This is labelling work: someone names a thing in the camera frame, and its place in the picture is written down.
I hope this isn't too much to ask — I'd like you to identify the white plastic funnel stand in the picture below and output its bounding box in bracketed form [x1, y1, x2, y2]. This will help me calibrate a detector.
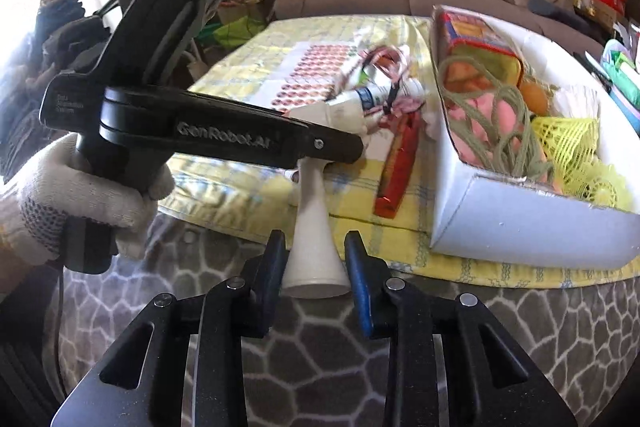
[282, 100, 367, 299]

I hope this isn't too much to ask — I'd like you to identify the pink patterned ribbon bow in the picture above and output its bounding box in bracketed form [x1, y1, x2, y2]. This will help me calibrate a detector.
[341, 46, 426, 132]

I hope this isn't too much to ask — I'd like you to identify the white blue tube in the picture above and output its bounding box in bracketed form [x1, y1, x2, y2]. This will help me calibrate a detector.
[326, 82, 400, 115]

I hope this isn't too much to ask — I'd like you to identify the white knit gloved left hand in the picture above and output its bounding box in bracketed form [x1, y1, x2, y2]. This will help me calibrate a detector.
[1, 133, 175, 265]

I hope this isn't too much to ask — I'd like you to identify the yellow plaid table cloth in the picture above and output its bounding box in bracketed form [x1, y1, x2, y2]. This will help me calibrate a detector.
[160, 15, 639, 294]

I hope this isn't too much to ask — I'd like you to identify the white cardboard storage box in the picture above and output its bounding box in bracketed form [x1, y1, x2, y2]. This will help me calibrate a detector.
[431, 15, 640, 270]

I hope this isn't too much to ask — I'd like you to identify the colourful sticker sheet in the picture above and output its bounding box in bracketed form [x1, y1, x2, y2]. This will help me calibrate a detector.
[248, 41, 359, 113]

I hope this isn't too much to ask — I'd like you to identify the yellow mesh shuttlecock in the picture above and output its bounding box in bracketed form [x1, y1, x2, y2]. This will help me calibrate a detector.
[532, 116, 631, 211]

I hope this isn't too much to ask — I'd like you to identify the orange ball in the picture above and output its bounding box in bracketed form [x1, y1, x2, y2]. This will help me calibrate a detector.
[520, 80, 549, 116]

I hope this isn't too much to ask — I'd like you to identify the red yellow snack box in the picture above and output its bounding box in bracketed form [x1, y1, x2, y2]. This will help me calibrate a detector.
[434, 10, 524, 93]

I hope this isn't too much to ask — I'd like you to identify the green rope coil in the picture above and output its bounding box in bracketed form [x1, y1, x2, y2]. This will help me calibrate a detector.
[435, 52, 556, 182]

